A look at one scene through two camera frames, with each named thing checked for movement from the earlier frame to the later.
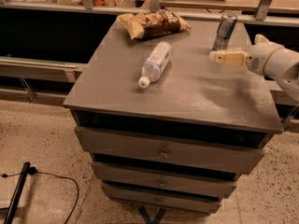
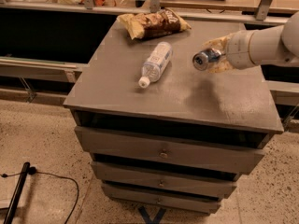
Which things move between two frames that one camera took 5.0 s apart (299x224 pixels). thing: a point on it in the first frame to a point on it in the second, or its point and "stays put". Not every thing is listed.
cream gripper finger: (260, 39) to (218, 42)
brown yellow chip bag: (160, 22) stays put
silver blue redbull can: (226, 25) to (202, 59)
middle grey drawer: (164, 180) stays put
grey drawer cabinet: (166, 128) stays put
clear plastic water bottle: (152, 69) stays put
